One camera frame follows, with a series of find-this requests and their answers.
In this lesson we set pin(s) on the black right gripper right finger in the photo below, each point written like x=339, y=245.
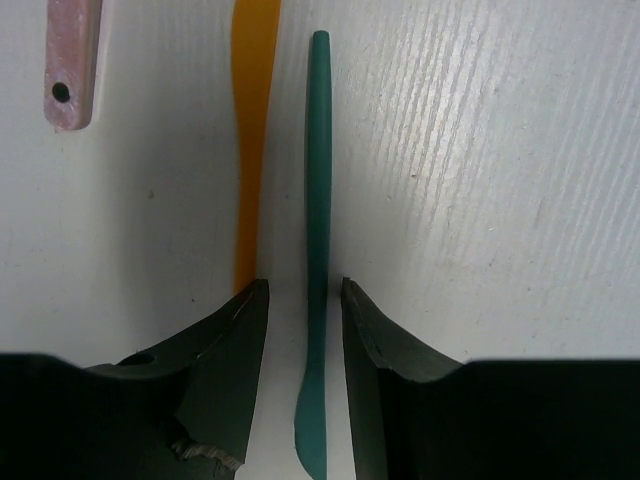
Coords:
x=416, y=413

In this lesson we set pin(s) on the orange plastic knife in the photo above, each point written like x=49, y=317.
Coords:
x=254, y=34

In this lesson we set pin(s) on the teal plastic knife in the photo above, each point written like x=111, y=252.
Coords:
x=310, y=431

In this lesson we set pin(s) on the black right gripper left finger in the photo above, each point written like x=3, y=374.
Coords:
x=181, y=409

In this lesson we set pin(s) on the pink handled knife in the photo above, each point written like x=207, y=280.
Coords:
x=72, y=40

